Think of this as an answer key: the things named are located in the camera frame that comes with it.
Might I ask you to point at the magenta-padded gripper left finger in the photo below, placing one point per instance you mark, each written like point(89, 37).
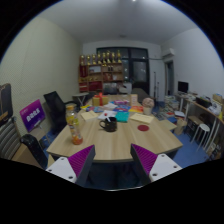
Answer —
point(65, 166)

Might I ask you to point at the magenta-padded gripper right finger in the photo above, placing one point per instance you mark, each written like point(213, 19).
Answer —
point(161, 166)

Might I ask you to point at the yellow-labelled drink bottle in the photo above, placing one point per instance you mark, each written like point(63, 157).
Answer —
point(74, 128)

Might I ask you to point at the black chair backrest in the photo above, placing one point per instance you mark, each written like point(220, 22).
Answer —
point(31, 148)

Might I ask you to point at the small wooden side table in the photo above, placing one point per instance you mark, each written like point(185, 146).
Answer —
point(168, 124)

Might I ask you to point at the flat round red coaster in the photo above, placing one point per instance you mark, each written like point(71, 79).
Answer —
point(143, 127)

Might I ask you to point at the cardboard box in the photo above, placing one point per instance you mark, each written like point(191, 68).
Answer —
point(181, 127)

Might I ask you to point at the tan notebook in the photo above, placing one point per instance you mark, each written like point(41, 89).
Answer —
point(89, 115)

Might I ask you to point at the white round stool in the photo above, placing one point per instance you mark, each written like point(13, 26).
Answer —
point(203, 127)

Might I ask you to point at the brown wooden stool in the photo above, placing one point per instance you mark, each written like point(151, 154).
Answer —
point(194, 119)

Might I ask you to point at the black office chair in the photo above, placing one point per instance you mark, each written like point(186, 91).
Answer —
point(55, 106)

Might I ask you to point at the purple sign board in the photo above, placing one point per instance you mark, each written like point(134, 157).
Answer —
point(32, 115)

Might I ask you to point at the black mug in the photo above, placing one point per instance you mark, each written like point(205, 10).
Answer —
point(111, 126)

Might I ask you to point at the striped chair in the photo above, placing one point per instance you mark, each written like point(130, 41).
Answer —
point(8, 140)

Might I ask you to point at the orange book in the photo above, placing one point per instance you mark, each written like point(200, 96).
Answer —
point(136, 109)

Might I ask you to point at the stack of books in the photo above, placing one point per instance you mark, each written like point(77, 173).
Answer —
point(171, 104)

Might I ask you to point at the white stirrer with red ball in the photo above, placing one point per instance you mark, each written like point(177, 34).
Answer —
point(107, 119)

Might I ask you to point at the blue printed book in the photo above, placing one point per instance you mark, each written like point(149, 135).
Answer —
point(95, 109)
point(122, 108)

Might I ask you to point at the white booklet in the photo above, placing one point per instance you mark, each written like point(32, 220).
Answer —
point(104, 114)

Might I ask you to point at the standing tan card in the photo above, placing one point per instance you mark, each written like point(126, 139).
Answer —
point(134, 99)

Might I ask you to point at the small round white table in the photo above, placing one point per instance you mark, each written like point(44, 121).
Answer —
point(80, 95)

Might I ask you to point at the white paper sheet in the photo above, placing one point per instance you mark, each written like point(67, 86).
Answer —
point(109, 106)

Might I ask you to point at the yellow gift box, red ribbon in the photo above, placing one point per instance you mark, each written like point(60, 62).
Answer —
point(100, 100)

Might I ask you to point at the grey chair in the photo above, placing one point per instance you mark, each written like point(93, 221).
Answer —
point(140, 94)

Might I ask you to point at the pink box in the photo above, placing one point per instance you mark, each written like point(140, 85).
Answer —
point(121, 102)

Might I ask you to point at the black tripod stand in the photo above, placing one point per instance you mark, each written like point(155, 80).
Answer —
point(155, 85)

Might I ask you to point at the black computer monitor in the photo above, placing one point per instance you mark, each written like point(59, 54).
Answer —
point(183, 86)

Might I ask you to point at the wooden shelf unit with trophies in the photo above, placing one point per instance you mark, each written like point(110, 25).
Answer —
point(100, 75)

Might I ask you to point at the dark glass double door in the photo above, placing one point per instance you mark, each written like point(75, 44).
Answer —
point(138, 70)

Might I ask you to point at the white air conditioner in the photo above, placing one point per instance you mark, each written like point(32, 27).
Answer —
point(168, 52)

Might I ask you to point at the long wooden wall desk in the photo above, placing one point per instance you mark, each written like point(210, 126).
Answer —
point(206, 111)

